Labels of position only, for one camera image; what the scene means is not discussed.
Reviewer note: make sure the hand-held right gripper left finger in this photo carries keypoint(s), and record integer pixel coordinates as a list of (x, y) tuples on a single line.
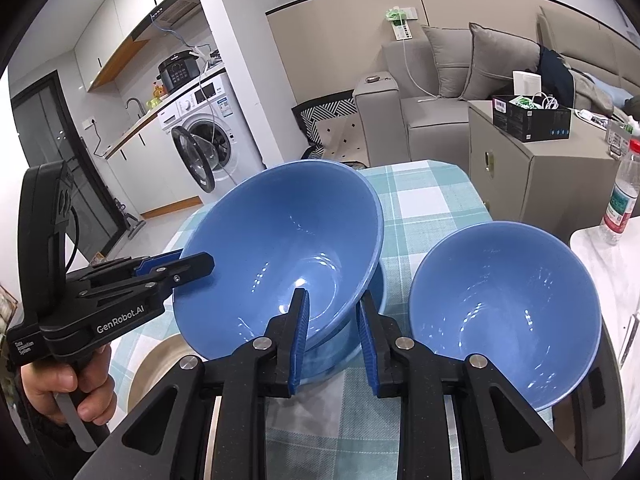
[(300, 340)]

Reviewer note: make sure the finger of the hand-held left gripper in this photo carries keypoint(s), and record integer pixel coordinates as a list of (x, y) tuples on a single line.
[(150, 265), (195, 262)]

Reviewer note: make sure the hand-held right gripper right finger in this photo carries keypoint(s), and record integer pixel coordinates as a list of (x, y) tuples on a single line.
[(369, 345)]

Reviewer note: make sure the large blue bowl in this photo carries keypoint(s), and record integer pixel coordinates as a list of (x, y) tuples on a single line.
[(280, 230), (335, 355)]

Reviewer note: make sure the large beige plate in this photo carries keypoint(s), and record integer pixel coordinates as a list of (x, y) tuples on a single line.
[(150, 360)]

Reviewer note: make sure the small object on sofa arm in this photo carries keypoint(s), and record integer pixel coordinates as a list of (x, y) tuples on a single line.
[(373, 79)]

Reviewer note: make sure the person's left hand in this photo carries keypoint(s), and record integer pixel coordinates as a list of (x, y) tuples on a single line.
[(95, 385)]

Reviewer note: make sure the floor mop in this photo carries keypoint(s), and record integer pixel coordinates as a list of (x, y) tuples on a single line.
[(131, 217)]

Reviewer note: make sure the white kitchen base cabinet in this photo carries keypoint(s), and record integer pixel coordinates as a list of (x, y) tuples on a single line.
[(150, 175)]

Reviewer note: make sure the dark glass door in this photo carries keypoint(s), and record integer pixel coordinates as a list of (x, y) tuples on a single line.
[(50, 130)]

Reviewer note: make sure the white washing machine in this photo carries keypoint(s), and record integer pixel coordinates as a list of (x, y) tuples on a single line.
[(225, 110)]

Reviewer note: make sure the kitchen faucet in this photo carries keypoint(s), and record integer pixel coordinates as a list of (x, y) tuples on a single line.
[(134, 107)]

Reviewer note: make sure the black pressure cooker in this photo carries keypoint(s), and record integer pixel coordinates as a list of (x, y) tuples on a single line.
[(180, 72)]

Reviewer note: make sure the beige diamond print cushion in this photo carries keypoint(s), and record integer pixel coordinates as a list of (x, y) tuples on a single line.
[(340, 135)]

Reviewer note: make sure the black white patterned cushion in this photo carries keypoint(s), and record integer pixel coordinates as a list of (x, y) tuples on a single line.
[(320, 110)]

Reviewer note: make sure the grey sofa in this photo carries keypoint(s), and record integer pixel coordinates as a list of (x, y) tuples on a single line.
[(435, 125)]

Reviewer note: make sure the beige side cabinet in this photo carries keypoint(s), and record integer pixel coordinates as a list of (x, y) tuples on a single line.
[(550, 175)]

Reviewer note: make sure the range hood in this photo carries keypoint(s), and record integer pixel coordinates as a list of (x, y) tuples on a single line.
[(175, 10)]

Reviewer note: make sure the white marble side table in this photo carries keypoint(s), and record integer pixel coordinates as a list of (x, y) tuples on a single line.
[(615, 280)]

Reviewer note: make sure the black cardboard box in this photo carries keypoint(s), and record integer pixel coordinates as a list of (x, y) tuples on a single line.
[(530, 122)]

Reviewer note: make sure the clear water bottle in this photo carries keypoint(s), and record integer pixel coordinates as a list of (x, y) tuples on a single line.
[(620, 195)]

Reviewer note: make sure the grey sofa cushion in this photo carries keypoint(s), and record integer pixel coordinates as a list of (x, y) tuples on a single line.
[(450, 60), (500, 60)]

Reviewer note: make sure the small white box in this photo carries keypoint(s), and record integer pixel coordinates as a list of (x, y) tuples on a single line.
[(526, 84)]

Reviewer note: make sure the white power strip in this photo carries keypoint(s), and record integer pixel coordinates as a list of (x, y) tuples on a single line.
[(402, 22)]

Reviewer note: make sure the dark garment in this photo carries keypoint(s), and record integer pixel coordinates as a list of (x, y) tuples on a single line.
[(555, 77)]

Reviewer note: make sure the white wall cabinet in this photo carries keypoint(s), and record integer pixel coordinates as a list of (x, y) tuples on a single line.
[(115, 25)]

